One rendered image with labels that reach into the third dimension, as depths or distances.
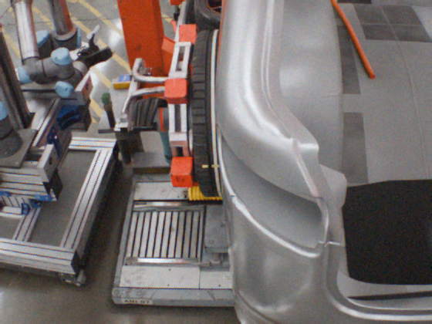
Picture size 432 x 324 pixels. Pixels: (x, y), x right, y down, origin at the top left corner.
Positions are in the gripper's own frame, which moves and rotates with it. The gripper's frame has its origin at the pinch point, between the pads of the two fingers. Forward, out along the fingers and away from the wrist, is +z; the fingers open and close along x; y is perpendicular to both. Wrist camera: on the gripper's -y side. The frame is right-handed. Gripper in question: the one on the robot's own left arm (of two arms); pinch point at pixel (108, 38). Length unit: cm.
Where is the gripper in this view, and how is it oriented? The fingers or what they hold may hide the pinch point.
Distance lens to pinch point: 235.9
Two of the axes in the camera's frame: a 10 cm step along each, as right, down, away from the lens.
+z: 3.5, -7.2, 6.0
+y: -8.5, 0.2, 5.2
